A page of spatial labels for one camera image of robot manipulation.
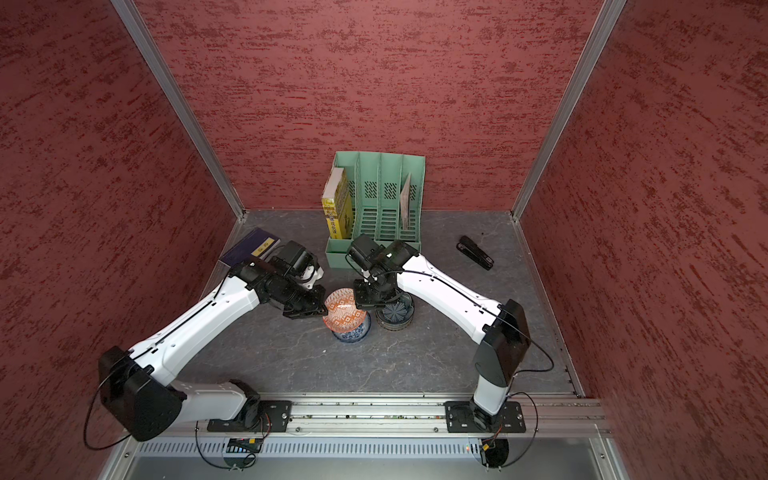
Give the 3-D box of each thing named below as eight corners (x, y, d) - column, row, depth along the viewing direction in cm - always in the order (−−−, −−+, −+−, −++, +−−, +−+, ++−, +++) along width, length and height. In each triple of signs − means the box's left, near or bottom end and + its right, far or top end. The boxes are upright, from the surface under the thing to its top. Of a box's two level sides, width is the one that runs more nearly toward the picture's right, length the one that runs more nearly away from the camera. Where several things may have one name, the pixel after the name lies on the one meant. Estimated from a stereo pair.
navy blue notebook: (222, 262, 107) (220, 259, 106) (258, 230, 117) (256, 227, 116) (247, 276, 104) (245, 273, 102) (282, 241, 114) (280, 238, 112)
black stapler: (488, 271, 105) (491, 265, 102) (455, 246, 113) (456, 240, 109) (495, 264, 107) (498, 258, 104) (462, 240, 115) (464, 234, 111)
